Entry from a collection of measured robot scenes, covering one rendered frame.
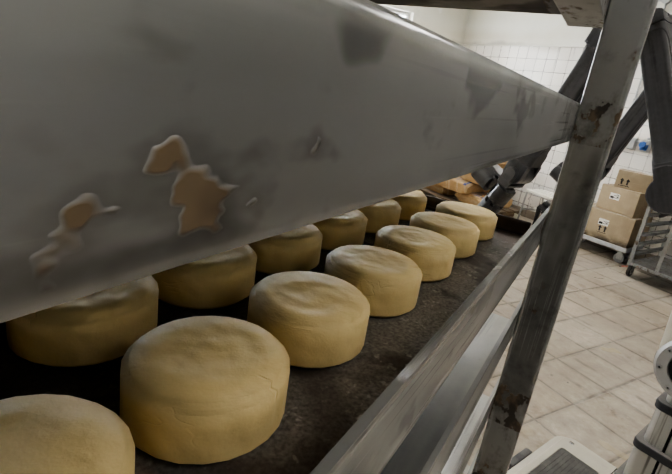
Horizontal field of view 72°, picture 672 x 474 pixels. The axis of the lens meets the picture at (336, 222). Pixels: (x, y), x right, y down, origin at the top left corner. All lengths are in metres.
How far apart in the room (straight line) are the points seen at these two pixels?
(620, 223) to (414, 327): 5.16
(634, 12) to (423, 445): 0.33
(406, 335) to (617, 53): 0.29
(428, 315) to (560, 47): 6.31
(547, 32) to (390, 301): 6.49
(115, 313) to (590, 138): 0.36
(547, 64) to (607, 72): 6.14
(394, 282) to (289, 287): 0.05
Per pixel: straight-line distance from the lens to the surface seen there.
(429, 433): 0.32
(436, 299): 0.26
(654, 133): 1.17
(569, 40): 6.46
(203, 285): 0.21
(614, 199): 5.46
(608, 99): 0.42
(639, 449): 1.53
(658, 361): 1.38
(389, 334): 0.21
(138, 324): 0.18
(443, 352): 0.18
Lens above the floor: 1.33
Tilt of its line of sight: 17 degrees down
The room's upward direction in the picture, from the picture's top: 9 degrees clockwise
